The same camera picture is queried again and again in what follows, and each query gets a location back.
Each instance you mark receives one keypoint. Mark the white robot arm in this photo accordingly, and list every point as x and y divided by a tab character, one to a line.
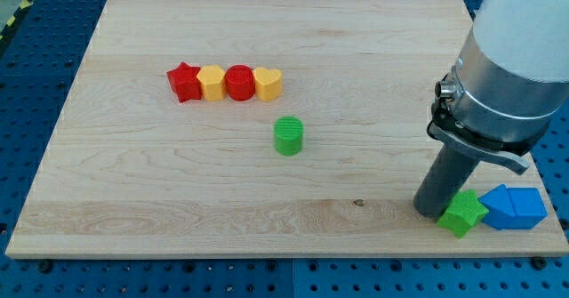
513	68

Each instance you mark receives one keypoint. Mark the green cylinder block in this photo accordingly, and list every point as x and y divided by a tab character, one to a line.
288	136

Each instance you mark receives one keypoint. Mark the light wooden board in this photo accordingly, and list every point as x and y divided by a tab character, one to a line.
131	173

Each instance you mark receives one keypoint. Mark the yellow heart block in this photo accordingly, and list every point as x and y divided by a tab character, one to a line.
268	83

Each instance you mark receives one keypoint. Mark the red cylinder block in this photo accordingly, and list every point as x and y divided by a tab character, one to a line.
240	82

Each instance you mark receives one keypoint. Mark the yellow hexagon block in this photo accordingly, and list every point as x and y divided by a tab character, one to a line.
212	82

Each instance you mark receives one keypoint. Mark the red star block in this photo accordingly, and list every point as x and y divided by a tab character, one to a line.
184	83

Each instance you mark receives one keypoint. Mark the metal tool clamp flange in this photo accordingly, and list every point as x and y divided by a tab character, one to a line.
444	127

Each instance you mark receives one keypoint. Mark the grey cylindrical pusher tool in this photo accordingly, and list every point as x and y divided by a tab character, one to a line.
444	179

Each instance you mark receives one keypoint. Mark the green star block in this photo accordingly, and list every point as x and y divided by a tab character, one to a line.
464	213

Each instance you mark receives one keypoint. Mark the blue triangle block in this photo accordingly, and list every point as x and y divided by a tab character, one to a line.
500	210

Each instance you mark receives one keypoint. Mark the blue cube block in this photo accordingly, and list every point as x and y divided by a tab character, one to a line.
528	207

